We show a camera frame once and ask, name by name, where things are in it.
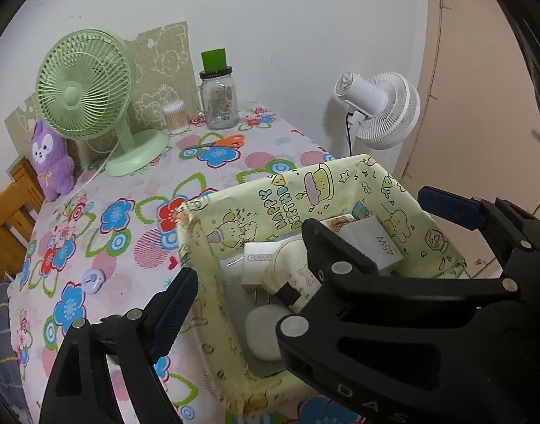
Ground dark cloth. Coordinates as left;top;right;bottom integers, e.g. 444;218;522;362
492;0;540;153

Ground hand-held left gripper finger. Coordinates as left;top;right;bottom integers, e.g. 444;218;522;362
38;266;200;424

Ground white fan cable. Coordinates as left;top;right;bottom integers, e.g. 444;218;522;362
67;146;121;197

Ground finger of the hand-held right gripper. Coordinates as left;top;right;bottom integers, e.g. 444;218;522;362
418;187;540;301
276;218;474;424

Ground black fan cable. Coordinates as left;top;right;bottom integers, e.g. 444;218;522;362
344;111;357;158

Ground yellow printed storage box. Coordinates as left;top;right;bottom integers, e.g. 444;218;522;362
176;154;467;416

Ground printed cardboard sheet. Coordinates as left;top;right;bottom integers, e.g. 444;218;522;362
5;20;200;164

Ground pale cube charger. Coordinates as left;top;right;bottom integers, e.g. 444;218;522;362
341;216;405;275

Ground purple round hook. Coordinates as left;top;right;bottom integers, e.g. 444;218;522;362
81;269;106;294

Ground white clip fan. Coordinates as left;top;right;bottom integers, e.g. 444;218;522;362
334;71;422;150

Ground white round pad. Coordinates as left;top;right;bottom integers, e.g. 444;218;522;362
245;304;294;363

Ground small printed white box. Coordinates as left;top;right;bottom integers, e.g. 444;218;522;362
318;213;356;231

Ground cream plug adapter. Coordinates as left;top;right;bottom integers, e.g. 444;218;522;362
260;237;335;314

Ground glass jar with green lid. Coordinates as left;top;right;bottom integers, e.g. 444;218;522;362
191;47;240;131

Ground white charger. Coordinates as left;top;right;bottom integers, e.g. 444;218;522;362
241;239;307;294

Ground green desk fan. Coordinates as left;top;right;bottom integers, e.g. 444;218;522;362
35;29;170;177

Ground orange handled scissors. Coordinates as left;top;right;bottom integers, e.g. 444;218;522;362
184;134;245;151

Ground purple plush toy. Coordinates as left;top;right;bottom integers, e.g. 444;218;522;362
29;119;75;202

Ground grey plaid blanket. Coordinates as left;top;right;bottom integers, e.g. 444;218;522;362
0;280;36;424

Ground floral tablecloth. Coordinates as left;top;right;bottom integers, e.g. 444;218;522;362
7;106;368;424

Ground cotton swab container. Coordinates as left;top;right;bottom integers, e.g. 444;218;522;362
163;100;191;136

